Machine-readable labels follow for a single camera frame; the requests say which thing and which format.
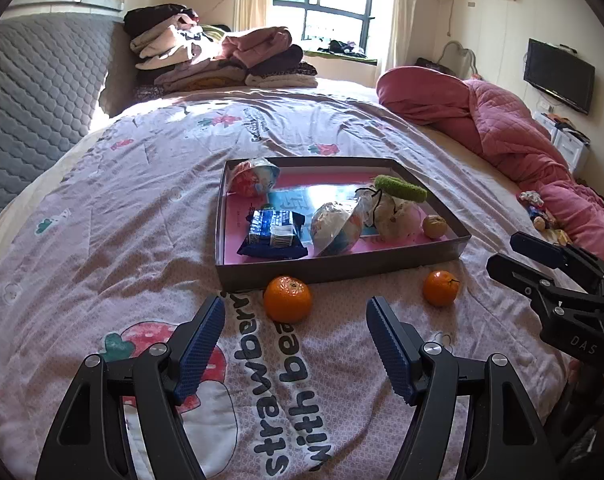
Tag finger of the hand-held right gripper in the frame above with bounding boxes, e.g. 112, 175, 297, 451
486, 253, 604, 311
510, 232, 604, 292

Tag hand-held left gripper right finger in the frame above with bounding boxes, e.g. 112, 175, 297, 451
366, 296, 555, 480

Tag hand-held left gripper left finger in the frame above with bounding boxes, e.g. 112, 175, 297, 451
34, 295, 227, 480

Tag orange tangerine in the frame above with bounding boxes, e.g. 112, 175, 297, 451
423, 270, 461, 308
263, 275, 313, 324

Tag grey cardboard box tray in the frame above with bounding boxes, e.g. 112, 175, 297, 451
215, 156, 472, 292

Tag egg-shaped toy packet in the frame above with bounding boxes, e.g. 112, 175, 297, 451
309, 201, 371, 257
229, 157, 281, 199

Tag white storage drawers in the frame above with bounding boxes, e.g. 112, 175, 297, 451
534, 110, 591, 172

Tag pink quilted duvet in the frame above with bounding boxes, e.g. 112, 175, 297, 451
376, 66, 604, 247

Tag blue snack packet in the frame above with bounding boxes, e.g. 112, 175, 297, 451
237, 208, 308, 261

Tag strawberry print blanket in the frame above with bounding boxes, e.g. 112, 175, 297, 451
0, 87, 575, 480

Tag black flat television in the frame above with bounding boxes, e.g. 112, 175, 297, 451
524, 38, 596, 115

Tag white curved chair back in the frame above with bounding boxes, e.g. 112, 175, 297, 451
439, 41, 476, 79

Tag air conditioner pipe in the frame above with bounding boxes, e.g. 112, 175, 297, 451
432, 0, 458, 39

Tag dark clothes on windowsill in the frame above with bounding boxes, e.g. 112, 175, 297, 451
326, 39, 369, 56

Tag pile of folded clothes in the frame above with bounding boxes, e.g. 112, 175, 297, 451
123, 4, 319, 96

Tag grey quilted headboard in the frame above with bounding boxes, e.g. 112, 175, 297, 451
0, 10, 129, 233

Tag cream plush drawstring pouch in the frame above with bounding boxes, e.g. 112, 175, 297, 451
357, 187, 423, 242

